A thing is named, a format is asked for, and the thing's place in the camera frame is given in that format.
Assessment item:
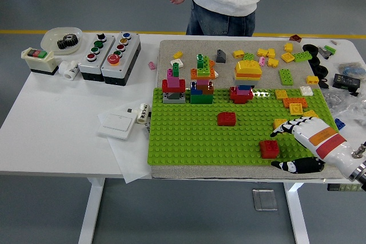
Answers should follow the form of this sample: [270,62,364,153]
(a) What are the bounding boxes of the black metal gear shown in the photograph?
[57,33,80,50]

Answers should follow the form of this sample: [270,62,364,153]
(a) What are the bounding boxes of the grey three-button control box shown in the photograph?
[78,33,117,82]

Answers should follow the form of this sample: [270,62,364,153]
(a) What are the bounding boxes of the white paper sheet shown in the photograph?
[97,106,153,184]

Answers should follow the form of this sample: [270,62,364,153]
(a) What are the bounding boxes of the dark green tall brick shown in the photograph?
[196,54,210,69]

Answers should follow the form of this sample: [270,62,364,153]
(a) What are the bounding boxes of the orange flat plate brick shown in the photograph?
[282,97,308,109]

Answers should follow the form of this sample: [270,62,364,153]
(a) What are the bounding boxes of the green studded baseplate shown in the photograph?
[147,86,341,167]

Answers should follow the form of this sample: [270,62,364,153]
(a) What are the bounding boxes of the white printed pipe fitting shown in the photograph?
[136,102,152,125]

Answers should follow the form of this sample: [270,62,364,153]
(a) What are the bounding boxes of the red square brick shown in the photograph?
[259,139,280,154]
[260,150,280,159]

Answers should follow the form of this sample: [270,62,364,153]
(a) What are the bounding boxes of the clear bag metal screws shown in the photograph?
[324,89,366,126]

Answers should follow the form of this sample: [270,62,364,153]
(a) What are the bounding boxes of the grey metal bracket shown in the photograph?
[318,46,331,60]

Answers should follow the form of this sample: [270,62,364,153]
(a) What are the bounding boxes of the white pipe tee fitting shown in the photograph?
[58,60,80,81]

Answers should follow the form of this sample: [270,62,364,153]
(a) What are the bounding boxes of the yellow-orange square brick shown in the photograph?
[273,118,288,130]

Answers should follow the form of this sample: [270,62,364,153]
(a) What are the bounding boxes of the white wall switch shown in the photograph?
[98,111,137,141]

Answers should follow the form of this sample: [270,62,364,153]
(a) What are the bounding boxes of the yellow domed brick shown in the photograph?
[234,59,263,75]

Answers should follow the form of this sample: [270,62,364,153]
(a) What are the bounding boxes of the grey emergency stop box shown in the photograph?
[101,31,142,86]

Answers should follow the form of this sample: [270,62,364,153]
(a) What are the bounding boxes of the yellow flat tile brick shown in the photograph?
[288,102,304,115]
[280,51,296,63]

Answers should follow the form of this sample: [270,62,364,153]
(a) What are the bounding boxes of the table height control panel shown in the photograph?
[327,183,366,192]

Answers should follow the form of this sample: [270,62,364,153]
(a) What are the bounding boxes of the red long brick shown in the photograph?
[162,79,186,93]

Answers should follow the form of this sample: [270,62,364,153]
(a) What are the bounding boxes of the grey wide brick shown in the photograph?
[162,91,186,104]

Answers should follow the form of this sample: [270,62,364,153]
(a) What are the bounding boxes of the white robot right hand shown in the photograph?
[270,115,363,178]

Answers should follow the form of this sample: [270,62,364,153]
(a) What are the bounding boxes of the dark green long brick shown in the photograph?
[190,94,214,104]

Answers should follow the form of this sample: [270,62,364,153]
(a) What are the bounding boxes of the grey-brown mat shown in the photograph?
[150,39,349,181]

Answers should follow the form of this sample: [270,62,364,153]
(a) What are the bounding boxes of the orange long brick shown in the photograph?
[190,67,217,80]
[234,71,261,81]

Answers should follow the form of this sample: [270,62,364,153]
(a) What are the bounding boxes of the clear bag blue parts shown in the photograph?
[338,62,366,78]

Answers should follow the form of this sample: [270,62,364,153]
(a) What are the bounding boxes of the white plastic bowl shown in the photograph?
[41,27,84,55]

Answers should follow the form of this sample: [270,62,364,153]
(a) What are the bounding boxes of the cream switch box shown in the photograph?
[21,47,55,75]

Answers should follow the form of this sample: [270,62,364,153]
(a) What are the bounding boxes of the white table leg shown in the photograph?
[78,177,106,244]
[284,182,311,244]

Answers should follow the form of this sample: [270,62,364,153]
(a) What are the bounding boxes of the grey long brick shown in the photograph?
[233,77,260,86]

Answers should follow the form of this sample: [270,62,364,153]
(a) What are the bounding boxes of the metal floor plate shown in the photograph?
[252,188,279,212]

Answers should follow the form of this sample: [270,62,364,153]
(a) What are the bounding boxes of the red wide base brick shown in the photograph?
[229,87,254,104]

